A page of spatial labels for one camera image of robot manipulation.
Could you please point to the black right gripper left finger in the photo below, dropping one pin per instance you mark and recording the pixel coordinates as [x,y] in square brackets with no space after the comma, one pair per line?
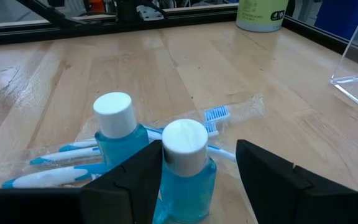
[126,193]

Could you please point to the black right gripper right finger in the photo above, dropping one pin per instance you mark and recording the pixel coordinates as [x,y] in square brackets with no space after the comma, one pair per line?
[278,189]

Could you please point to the blue mouthwash bottle white cap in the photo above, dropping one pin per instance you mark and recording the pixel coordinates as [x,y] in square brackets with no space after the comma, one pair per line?
[115,115]
[185,149]

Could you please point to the green disinfecting wipes canister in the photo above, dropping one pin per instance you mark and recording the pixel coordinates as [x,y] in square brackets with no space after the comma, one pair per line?
[259,15]

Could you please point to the blue plastic storage bin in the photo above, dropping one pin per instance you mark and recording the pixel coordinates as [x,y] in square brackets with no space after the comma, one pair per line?
[340,15]

